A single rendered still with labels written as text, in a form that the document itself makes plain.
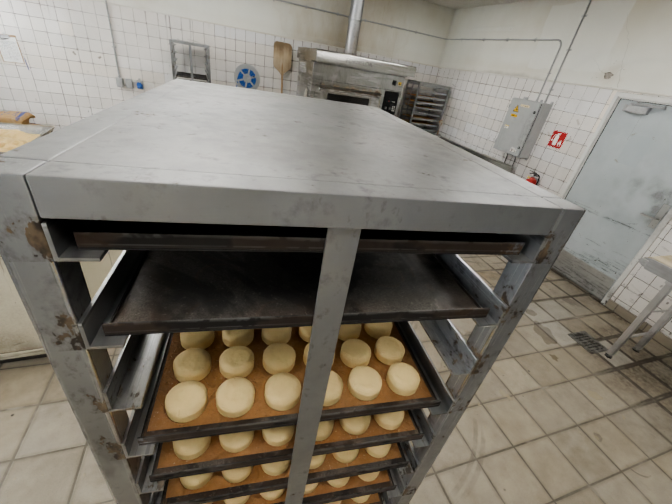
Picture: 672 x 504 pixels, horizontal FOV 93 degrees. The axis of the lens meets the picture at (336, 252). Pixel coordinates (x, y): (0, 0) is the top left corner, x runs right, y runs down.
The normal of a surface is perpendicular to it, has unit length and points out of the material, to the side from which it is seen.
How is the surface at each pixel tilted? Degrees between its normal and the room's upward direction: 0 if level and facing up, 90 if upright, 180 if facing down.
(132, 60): 90
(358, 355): 0
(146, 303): 0
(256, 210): 90
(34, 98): 90
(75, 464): 0
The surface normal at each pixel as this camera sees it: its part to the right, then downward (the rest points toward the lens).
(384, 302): 0.15, -0.84
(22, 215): 0.22, 0.53
